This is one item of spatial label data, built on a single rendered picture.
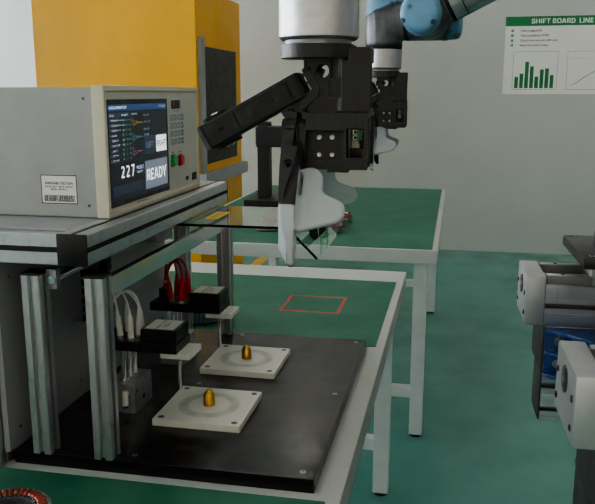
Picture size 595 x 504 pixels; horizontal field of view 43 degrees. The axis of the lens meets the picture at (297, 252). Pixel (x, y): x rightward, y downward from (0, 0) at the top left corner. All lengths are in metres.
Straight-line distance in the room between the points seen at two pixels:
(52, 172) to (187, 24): 3.74
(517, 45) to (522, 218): 1.39
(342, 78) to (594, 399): 0.48
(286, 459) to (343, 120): 0.63
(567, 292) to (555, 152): 5.17
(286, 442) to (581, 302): 0.58
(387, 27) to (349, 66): 0.88
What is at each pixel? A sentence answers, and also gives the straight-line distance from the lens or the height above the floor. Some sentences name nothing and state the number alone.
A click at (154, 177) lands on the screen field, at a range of 1.40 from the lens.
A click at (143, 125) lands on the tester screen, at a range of 1.35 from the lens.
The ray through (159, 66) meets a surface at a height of 1.47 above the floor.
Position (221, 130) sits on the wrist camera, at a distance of 0.74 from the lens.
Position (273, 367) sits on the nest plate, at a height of 0.78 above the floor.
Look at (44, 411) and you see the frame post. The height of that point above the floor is 0.84.
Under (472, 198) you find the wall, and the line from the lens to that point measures 6.56.
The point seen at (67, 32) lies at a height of 1.69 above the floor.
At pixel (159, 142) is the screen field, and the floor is 1.22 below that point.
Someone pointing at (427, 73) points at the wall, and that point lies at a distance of 6.51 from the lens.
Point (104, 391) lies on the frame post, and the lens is 1.17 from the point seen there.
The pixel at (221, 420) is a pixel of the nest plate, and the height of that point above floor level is 0.78.
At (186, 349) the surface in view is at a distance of 1.32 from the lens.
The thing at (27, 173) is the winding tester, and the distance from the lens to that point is 1.29.
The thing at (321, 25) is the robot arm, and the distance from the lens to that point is 0.71.
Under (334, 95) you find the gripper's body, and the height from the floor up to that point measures 1.31.
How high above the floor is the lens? 1.31
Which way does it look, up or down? 12 degrees down
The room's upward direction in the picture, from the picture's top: straight up
